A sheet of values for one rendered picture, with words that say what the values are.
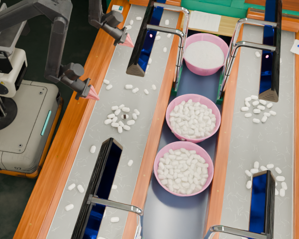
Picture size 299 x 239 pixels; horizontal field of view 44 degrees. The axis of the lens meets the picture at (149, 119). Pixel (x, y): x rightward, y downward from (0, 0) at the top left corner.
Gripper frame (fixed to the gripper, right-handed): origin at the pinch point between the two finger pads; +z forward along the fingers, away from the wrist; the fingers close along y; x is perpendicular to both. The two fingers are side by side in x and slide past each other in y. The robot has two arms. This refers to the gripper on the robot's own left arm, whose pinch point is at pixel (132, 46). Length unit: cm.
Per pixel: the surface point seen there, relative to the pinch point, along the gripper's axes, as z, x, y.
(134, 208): -2, -40, -96
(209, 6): 27, -24, 41
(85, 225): -11, -31, -104
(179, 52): 7.5, -31.9, -15.7
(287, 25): 60, -54, 35
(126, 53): 2.1, 8.1, 0.4
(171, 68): 20.4, -11.3, -6.0
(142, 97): 13.6, -2.3, -26.3
